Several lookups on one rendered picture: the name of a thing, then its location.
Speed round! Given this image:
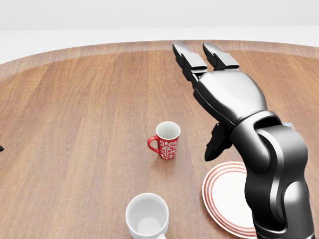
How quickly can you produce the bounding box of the white mug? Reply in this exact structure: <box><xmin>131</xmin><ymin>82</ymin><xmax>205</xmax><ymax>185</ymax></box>
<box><xmin>125</xmin><ymin>192</ymin><xmax>169</xmax><ymax>239</ymax></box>

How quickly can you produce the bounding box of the white plate with red rings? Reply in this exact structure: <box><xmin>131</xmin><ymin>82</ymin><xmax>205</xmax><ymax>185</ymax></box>
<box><xmin>201</xmin><ymin>161</ymin><xmax>257</xmax><ymax>239</ymax></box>

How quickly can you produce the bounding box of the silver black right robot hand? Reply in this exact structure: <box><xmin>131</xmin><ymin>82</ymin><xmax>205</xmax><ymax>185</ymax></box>
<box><xmin>172</xmin><ymin>41</ymin><xmax>269</xmax><ymax>162</ymax></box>

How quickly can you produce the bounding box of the red patterned mug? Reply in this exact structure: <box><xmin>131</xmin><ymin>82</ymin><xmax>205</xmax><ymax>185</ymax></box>
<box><xmin>147</xmin><ymin>121</ymin><xmax>181</xmax><ymax>160</ymax></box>

